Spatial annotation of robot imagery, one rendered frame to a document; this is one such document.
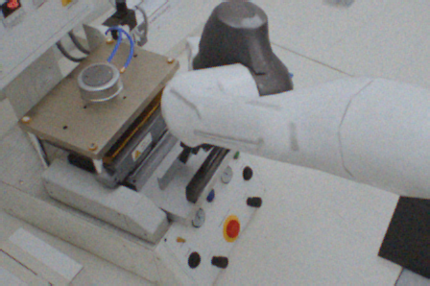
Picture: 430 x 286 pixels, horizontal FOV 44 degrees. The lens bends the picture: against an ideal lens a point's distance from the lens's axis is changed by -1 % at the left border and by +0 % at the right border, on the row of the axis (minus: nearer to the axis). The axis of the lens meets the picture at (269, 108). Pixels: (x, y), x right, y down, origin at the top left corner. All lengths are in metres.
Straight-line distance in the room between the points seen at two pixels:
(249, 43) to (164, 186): 0.43
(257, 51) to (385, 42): 1.05
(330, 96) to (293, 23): 1.25
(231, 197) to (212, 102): 0.59
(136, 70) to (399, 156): 0.72
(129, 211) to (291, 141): 0.52
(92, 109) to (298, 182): 0.54
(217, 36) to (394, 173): 0.36
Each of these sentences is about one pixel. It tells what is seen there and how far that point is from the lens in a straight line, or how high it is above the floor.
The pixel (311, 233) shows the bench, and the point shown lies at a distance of 1.25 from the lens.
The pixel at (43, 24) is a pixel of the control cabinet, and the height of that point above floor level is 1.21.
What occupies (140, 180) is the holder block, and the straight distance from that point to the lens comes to 1.06.
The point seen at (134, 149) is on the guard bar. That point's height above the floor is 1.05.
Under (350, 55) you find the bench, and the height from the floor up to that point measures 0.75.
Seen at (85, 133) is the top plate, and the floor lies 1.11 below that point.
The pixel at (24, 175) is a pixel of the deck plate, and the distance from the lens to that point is 1.22.
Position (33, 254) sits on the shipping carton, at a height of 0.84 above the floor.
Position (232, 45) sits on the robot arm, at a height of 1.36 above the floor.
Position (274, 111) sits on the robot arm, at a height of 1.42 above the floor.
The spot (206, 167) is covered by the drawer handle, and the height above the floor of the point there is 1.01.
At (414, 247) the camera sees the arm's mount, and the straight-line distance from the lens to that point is 1.21.
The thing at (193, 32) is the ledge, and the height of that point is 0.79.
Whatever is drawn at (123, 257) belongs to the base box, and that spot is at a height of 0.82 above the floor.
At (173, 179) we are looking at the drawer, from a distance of 1.07.
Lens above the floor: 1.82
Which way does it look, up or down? 46 degrees down
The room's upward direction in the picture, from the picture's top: straight up
